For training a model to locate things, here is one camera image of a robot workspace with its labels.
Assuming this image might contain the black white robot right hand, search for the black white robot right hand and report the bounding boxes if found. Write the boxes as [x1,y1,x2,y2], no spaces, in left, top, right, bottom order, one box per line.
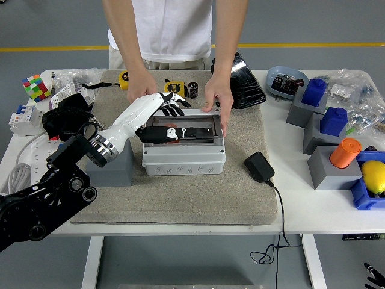
[363,263,385,289]

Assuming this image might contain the yellow tape measure round face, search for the yellow tape measure round face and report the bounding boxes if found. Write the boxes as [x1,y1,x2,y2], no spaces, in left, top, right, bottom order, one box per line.
[164,79,186,98]

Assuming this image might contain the blue-grey bowl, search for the blue-grey bowl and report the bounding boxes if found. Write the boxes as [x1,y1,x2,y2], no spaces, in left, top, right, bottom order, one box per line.
[266,66,310,102]

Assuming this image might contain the black table control panel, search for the black table control panel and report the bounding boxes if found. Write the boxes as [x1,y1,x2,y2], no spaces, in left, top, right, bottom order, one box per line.
[342,233,385,241]

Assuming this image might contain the clear plastic bags with parts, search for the clear plastic bags with parts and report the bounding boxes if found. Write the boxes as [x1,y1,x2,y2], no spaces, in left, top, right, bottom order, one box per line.
[312,68,385,136]

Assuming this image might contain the white circuit breaker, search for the white circuit breaker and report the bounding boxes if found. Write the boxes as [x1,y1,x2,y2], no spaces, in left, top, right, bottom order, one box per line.
[8,104,46,137]

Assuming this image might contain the yellow tape measure black strap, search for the yellow tape measure black strap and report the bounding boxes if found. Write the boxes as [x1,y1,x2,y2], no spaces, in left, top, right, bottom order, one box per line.
[81,70,130,91]

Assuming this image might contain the purple white card packet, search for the purple white card packet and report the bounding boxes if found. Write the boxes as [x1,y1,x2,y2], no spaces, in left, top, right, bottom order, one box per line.
[49,83,78,110]

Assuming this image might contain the large colourful puzzle cube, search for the large colourful puzzle cube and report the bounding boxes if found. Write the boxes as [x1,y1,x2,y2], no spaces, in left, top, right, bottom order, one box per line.
[21,74,52,104]

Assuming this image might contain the dark electronic parts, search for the dark electronic parts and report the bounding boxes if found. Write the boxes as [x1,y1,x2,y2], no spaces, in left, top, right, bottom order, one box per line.
[271,73,305,96]

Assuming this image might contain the white power strip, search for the white power strip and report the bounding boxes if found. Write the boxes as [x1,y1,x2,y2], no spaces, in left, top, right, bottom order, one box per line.
[28,137,66,184]

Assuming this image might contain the small white electrical module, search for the small white electrical module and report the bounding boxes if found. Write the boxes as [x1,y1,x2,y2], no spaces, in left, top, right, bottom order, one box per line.
[76,87,96,105]

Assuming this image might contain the blue plastic bin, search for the blue plastic bin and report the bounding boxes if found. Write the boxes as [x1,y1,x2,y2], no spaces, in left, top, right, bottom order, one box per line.
[349,150,385,211]

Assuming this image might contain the person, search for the person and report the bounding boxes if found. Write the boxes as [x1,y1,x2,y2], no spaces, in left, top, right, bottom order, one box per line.
[107,0,213,70]

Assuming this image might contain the grey electrical box clear lid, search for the grey electrical box clear lid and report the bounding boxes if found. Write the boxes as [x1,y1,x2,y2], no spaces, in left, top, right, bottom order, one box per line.
[141,108,226,176]

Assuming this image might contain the black power adapter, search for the black power adapter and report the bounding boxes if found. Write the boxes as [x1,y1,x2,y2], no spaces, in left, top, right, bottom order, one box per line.
[244,151,276,183]

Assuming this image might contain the person's right hand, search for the person's right hand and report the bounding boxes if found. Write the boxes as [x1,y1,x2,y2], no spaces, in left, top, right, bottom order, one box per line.
[126,68,159,105]

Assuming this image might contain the black cloth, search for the black cloth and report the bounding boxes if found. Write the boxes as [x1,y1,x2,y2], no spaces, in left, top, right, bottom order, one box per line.
[41,93,97,142]

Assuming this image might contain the white table leg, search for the white table leg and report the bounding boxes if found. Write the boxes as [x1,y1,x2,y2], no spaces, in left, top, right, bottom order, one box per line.
[301,234,328,289]
[81,235,105,289]

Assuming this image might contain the orange cylinder battery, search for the orange cylinder battery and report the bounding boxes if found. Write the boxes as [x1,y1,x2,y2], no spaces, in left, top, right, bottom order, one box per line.
[329,137,363,169]
[162,121,180,145]

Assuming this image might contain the person's left hand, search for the person's left hand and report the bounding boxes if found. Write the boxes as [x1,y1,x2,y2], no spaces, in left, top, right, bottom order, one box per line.
[200,70,235,138]

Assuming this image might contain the yellow lemon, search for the yellow lemon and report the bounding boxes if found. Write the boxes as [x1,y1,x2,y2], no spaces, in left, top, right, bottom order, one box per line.
[360,160,385,195]

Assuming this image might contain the blue block battery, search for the blue block battery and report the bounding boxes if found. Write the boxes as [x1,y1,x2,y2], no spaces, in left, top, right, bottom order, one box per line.
[319,107,349,137]
[301,78,328,108]

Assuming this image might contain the clear plastic bag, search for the clear plastic bag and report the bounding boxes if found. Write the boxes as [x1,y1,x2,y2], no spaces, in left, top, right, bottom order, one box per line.
[52,67,108,91]

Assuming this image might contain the white power strip cable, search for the white power strip cable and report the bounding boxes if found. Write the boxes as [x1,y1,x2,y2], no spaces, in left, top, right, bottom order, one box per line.
[0,131,49,195]

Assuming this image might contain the grey-brown mat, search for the grey-brown mat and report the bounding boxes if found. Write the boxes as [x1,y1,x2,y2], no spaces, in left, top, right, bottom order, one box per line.
[69,69,279,226]

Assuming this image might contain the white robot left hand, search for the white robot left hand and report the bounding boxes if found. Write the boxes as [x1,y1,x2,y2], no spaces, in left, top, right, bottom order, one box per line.
[97,92,192,151]

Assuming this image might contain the black adapter cord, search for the black adapter cord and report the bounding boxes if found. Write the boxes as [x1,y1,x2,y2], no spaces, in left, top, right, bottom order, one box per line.
[250,179,303,289]

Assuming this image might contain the grey holder block round hole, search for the grey holder block round hole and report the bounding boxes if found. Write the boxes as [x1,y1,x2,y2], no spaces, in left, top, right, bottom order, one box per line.
[85,138,135,188]

